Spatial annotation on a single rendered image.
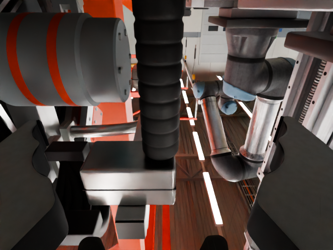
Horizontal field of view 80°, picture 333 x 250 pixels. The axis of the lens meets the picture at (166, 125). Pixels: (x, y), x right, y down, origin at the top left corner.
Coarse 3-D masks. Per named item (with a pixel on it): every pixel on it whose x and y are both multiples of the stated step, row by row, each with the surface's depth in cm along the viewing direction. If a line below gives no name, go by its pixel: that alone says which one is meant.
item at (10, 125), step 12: (0, 0) 39; (12, 0) 43; (24, 0) 46; (36, 0) 46; (0, 108) 38; (60, 108) 56; (0, 120) 39; (12, 120) 54; (0, 132) 52; (12, 132) 41
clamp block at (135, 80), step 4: (136, 64) 51; (132, 68) 48; (136, 68) 48; (132, 72) 48; (136, 72) 48; (132, 76) 48; (136, 76) 48; (132, 80) 49; (136, 80) 49; (136, 84) 49; (136, 88) 50
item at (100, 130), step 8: (64, 128) 40; (72, 128) 41; (80, 128) 41; (88, 128) 41; (96, 128) 41; (104, 128) 42; (112, 128) 42; (120, 128) 42; (128, 128) 42; (64, 136) 41; (72, 136) 42; (80, 136) 42; (88, 136) 42; (96, 136) 42
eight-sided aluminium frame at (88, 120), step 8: (56, 0) 47; (64, 0) 47; (72, 0) 47; (80, 0) 49; (56, 8) 48; (64, 8) 49; (72, 8) 48; (80, 8) 49; (72, 112) 55; (88, 112) 55; (64, 120) 54; (72, 120) 55; (80, 120) 54; (88, 120) 55
